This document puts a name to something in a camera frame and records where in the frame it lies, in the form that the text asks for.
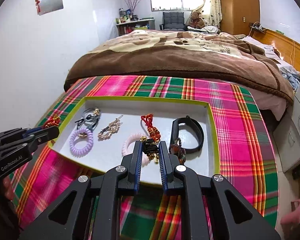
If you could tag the grey drawer cabinet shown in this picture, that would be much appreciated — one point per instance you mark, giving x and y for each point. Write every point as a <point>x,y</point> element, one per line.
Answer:
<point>287,136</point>

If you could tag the gold rhinestone hair clip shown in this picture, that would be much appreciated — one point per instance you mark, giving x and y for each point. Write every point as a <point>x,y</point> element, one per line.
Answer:
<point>112,128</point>

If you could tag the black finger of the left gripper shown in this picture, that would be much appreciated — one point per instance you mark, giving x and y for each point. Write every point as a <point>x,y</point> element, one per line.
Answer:
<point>40,134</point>

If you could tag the person's left hand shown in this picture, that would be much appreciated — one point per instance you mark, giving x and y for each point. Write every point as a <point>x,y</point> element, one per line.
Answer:
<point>6,188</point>

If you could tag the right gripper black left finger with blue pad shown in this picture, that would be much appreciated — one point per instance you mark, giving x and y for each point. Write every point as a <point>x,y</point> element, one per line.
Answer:
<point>90,207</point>

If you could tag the wooden headboard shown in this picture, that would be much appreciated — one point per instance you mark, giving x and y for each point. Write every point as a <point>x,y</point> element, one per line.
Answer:
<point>287,47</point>

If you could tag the white desk with clutter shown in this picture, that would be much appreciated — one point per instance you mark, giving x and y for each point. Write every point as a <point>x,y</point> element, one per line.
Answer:
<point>128,27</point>

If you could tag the dark grey chair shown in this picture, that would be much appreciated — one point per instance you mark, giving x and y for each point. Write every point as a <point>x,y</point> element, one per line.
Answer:
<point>173,21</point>

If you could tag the brown teddy bear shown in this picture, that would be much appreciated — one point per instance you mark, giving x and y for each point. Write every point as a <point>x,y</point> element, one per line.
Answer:
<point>196,21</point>

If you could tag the red knotted cord charm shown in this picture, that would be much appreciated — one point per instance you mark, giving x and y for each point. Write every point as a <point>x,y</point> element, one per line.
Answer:
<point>152,130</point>

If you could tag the floral curtain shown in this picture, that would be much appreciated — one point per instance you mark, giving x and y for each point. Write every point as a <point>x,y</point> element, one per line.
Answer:
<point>212,12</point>

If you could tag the wooden wardrobe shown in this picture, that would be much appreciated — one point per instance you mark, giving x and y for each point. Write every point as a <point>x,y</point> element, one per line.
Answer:
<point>238,15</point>

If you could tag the dried branches in vase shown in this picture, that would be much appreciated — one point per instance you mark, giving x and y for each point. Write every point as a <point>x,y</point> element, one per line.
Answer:
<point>132,4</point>

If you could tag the yellow green shallow box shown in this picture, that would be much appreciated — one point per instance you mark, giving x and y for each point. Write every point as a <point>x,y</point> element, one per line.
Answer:
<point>106,154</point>

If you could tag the black smart watch band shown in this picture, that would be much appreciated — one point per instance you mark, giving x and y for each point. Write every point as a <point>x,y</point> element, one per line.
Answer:
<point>189,132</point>

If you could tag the brown fleece blanket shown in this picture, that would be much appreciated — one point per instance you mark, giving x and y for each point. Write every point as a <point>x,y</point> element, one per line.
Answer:
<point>185,54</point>

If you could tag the pink plastic stool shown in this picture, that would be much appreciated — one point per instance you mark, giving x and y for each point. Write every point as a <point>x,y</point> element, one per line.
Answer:
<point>292,218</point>

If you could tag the grey wall panel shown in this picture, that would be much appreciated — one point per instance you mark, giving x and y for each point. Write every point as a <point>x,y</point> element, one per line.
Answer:
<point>47,6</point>

